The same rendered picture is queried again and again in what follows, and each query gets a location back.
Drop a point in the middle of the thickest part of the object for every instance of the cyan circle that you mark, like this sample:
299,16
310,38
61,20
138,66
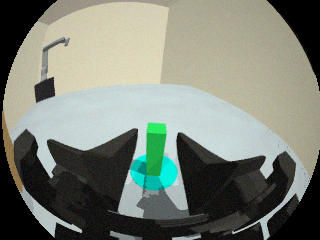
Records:
156,183

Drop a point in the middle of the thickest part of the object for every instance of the green rectangular post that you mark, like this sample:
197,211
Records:
156,139

